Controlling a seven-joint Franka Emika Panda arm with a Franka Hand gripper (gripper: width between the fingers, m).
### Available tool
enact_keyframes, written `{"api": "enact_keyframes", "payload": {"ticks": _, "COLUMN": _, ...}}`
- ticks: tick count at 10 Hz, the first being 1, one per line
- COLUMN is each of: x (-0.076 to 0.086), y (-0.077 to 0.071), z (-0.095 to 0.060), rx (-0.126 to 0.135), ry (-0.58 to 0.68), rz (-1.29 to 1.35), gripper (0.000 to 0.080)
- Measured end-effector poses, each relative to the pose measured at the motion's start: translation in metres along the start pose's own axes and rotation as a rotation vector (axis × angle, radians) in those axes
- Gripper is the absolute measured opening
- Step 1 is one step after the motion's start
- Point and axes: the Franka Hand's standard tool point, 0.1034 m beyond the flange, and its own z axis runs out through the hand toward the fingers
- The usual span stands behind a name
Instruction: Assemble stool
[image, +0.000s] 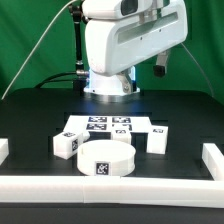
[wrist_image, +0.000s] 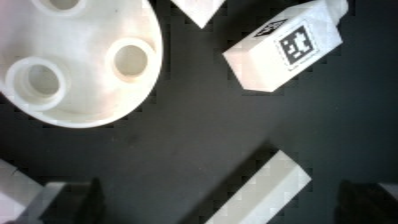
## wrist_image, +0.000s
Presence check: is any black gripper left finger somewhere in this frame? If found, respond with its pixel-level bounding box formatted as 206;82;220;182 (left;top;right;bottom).
16;177;108;224

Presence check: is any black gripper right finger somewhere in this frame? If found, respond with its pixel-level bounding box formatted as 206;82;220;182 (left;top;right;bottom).
335;180;398;224

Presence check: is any white round stool seat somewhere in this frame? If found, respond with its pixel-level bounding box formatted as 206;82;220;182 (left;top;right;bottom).
0;0;163;128

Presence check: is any white stool leg with tag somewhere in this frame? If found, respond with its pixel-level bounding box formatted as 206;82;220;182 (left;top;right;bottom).
170;0;225;27
222;0;348;92
204;151;310;224

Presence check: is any white left fence rail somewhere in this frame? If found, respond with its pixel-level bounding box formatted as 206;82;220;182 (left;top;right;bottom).
0;159;42;224

